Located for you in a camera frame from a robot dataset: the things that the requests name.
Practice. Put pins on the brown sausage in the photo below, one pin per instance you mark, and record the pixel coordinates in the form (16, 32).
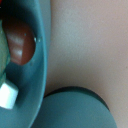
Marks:
(20, 39)

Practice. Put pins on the white and blue fish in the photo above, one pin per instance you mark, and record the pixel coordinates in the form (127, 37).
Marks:
(8, 95)

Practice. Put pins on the brown stove top board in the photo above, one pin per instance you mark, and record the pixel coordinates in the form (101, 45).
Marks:
(89, 48)

